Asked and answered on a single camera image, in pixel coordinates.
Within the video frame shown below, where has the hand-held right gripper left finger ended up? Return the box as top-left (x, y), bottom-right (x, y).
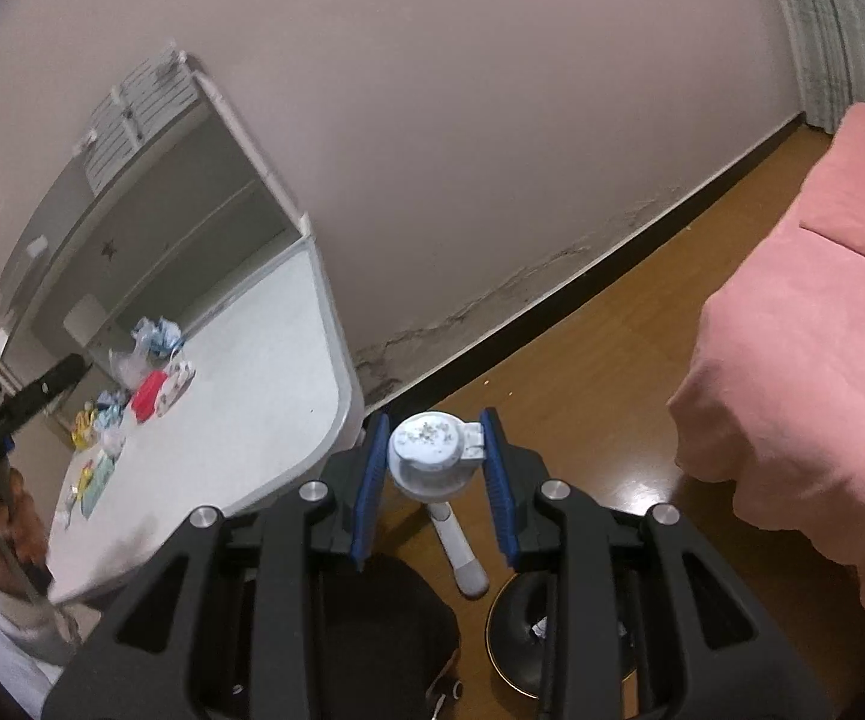
top-left (41, 412), bottom-right (391, 720)

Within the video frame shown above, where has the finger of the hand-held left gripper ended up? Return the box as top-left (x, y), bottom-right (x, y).
top-left (0, 355), bottom-right (94, 428)

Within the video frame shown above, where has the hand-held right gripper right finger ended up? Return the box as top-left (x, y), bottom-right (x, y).
top-left (481, 409), bottom-right (834, 720)

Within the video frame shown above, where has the black round bowl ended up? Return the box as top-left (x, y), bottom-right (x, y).
top-left (486, 570), bottom-right (639, 698)

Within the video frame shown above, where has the person's left forearm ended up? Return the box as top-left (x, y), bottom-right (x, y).
top-left (0, 574), bottom-right (85, 698)

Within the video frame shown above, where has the person's left hand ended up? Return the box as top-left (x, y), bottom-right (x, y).
top-left (0, 469), bottom-right (51, 601)

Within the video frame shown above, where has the yellow wrapper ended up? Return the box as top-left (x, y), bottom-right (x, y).
top-left (71, 409), bottom-right (100, 452)

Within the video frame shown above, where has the blue wrapper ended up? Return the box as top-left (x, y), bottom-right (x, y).
top-left (95, 390), bottom-right (130, 428)

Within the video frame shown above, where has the white floral round-top device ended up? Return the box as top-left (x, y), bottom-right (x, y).
top-left (389, 412), bottom-right (491, 601)

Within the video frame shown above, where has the white hutch drawer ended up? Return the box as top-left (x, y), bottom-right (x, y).
top-left (64, 298), bottom-right (110, 347)

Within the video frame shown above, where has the clear plastic bag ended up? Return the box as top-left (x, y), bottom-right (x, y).
top-left (109, 345), bottom-right (152, 387)

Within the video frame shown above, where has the red packet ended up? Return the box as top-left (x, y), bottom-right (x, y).
top-left (131, 369), bottom-right (167, 421)

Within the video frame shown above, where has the pale green packet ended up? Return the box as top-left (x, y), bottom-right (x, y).
top-left (79, 454), bottom-right (115, 518)

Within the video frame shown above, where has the dark blurred object on table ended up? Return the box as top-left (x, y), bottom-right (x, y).
top-left (133, 317), bottom-right (184, 357)

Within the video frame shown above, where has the white printed wrapper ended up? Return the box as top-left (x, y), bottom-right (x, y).
top-left (157, 360), bottom-right (197, 413)

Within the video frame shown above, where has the pink blanket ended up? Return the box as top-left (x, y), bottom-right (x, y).
top-left (665, 101), bottom-right (865, 646)

